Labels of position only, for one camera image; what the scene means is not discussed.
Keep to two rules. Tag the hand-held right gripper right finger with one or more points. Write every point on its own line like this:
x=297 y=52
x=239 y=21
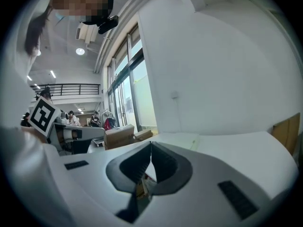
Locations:
x=208 y=185

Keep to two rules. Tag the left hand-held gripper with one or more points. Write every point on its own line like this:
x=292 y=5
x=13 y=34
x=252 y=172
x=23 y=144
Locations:
x=43 y=116

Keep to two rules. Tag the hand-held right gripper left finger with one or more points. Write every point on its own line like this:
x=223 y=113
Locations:
x=90 y=178

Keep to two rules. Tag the light green folder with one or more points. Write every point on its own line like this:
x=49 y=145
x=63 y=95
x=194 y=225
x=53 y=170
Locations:
x=180 y=141

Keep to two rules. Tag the person's left forearm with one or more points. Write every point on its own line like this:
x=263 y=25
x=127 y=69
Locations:
x=35 y=133

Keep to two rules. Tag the small brown cardboard box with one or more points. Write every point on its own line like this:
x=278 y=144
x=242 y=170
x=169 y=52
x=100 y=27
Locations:
x=143 y=135

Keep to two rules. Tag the metal platform cart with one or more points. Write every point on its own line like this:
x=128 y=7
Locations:
x=98 y=142

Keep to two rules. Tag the red garment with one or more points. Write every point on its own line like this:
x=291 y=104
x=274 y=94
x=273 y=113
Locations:
x=109 y=124

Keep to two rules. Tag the long cardboard box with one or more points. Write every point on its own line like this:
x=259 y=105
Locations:
x=118 y=136

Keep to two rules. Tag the black balcony railing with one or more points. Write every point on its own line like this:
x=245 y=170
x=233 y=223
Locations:
x=71 y=89

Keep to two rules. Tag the ceiling tube light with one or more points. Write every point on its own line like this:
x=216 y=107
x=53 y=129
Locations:
x=52 y=74
x=29 y=78

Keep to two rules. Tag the person's white sweatshirt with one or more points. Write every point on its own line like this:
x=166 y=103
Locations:
x=14 y=91

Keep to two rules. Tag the leaning cardboard sheet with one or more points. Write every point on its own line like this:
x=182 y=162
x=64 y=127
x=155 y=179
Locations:
x=286 y=133

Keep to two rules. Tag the white ceiling air conditioner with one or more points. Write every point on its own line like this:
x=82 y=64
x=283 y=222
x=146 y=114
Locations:
x=86 y=33

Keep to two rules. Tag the white wall socket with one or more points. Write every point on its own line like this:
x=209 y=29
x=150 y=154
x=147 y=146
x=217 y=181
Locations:
x=174 y=95

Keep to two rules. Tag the black head-mounted camera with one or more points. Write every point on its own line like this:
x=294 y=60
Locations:
x=106 y=23

